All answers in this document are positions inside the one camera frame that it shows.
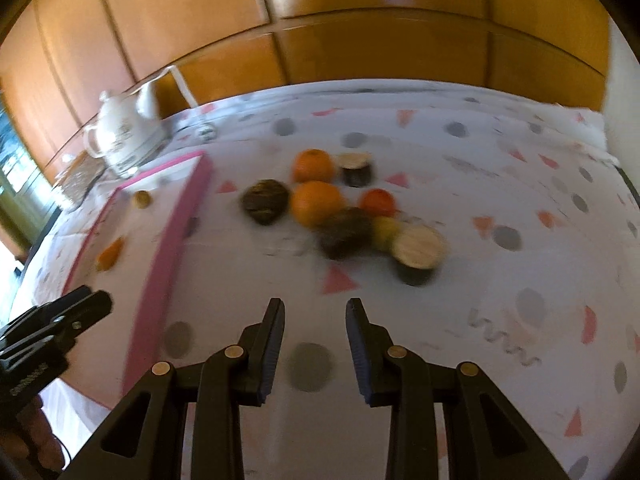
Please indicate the pink shallow tray box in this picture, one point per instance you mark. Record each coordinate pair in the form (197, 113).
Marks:
(111, 356)

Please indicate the person's left hand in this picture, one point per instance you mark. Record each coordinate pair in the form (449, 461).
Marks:
(29, 443)

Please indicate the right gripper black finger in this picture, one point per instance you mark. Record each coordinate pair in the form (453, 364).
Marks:
(142, 437)
(487, 437)

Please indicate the silver tissue box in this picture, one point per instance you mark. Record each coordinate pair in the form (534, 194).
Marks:
(74, 183)

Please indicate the dark brown fruit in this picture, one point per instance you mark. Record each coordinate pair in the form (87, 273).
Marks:
(266, 201)
(345, 233)

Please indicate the large purple cut yam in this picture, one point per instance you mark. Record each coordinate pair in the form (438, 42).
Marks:
(417, 254)

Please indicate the small orange carrot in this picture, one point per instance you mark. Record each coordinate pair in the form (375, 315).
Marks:
(107, 259)

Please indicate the small red tomato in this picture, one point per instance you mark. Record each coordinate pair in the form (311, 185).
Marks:
(377, 202)

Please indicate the patterned white tablecloth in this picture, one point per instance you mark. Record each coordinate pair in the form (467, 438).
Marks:
(540, 287)

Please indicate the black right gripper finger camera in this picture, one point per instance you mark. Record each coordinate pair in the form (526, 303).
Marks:
(50, 304)

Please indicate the glass door at left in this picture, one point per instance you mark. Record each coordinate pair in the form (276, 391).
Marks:
(27, 203)

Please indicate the white ceramic electric kettle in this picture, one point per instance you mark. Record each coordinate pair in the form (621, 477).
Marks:
(127, 131)

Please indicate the small tan potato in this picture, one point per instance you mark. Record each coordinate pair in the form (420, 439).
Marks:
(141, 199)

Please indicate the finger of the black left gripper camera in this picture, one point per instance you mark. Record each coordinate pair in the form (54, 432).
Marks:
(80, 312)

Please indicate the yellow-green round fruit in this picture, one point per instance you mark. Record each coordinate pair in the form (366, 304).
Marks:
(384, 232)

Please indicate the small purple cut yam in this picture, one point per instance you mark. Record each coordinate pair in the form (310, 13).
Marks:
(356, 169)

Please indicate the orange tangerine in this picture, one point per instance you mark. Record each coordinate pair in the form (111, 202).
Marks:
(313, 202)
(313, 165)

